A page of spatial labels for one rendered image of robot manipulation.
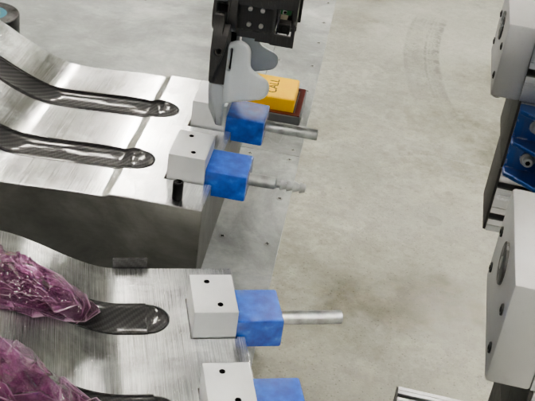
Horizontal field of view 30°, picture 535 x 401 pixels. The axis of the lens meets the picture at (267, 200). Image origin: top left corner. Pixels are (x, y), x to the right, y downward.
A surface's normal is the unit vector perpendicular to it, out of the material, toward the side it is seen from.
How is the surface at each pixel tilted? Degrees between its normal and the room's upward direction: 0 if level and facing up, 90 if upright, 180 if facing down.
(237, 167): 0
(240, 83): 80
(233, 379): 0
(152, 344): 0
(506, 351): 90
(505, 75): 90
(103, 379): 14
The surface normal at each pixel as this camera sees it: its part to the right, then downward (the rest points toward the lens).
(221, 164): 0.12, -0.83
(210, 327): 0.15, 0.55
